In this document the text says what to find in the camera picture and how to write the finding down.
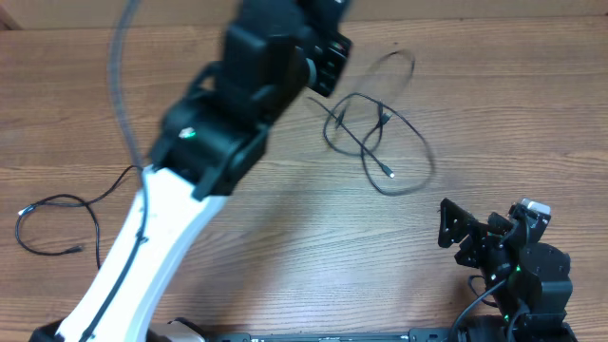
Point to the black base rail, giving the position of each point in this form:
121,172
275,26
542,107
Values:
181,329

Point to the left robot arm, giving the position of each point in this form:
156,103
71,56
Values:
209,139

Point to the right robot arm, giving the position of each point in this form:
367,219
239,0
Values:
527,282

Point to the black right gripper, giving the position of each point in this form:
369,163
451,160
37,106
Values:
480,241

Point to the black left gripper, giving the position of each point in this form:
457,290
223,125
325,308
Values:
330,60

